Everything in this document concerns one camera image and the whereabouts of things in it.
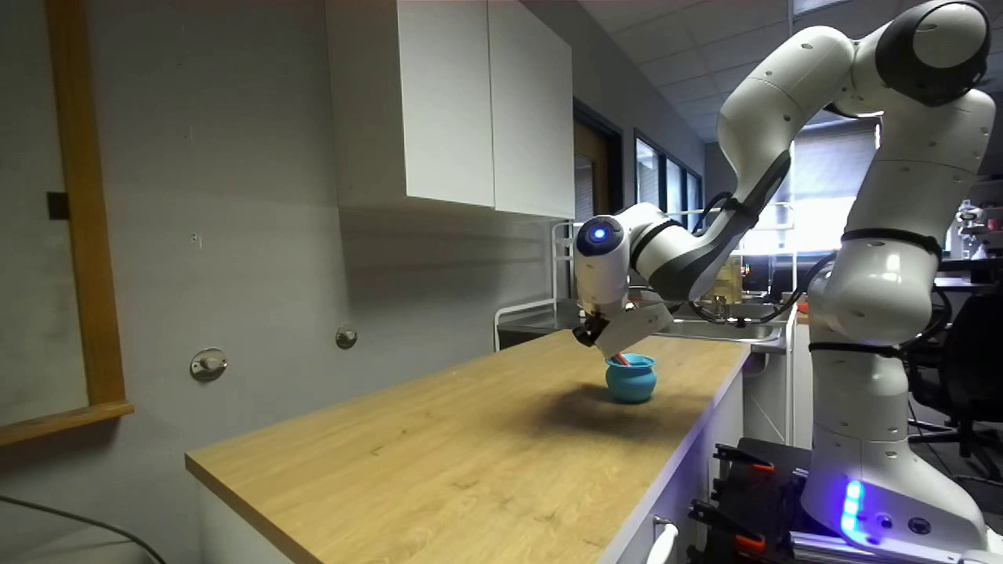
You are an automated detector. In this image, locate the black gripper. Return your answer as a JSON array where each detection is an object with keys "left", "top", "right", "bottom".
[{"left": 590, "top": 292, "right": 675, "bottom": 363}]

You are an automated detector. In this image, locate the blue round cup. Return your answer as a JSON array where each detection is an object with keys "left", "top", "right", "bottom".
[{"left": 601, "top": 351, "right": 662, "bottom": 406}]

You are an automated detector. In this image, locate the steel sink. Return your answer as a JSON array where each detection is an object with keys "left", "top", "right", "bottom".
[{"left": 667, "top": 299, "right": 794, "bottom": 347}]

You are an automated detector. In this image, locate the black clamp with orange grips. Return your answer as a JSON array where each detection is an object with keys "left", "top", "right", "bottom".
[{"left": 686, "top": 440, "right": 812, "bottom": 564}]

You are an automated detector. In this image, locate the window with blinds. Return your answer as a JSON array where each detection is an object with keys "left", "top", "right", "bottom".
[{"left": 778, "top": 118, "right": 891, "bottom": 261}]

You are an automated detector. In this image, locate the black office chair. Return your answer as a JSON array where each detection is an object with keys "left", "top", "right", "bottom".
[{"left": 908, "top": 277, "right": 1003, "bottom": 483}]

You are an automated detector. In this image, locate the wood framed whiteboard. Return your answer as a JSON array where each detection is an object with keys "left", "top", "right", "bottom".
[{"left": 0, "top": 0, "right": 137, "bottom": 453}]

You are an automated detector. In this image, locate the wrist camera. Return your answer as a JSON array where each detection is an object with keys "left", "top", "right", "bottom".
[{"left": 570, "top": 308, "right": 612, "bottom": 351}]

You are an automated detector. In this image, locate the white wire rack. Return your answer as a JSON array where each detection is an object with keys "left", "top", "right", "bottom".
[{"left": 488, "top": 217, "right": 590, "bottom": 355}]

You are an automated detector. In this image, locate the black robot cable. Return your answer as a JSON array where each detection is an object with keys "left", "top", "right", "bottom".
[{"left": 682, "top": 188, "right": 841, "bottom": 328}]

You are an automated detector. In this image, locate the white wall cabinet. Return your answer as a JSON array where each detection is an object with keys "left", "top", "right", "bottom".
[{"left": 321, "top": 0, "right": 579, "bottom": 223}]

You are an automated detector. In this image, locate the thin black loose cable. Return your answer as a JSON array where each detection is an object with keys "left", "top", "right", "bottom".
[{"left": 0, "top": 492, "right": 168, "bottom": 564}]

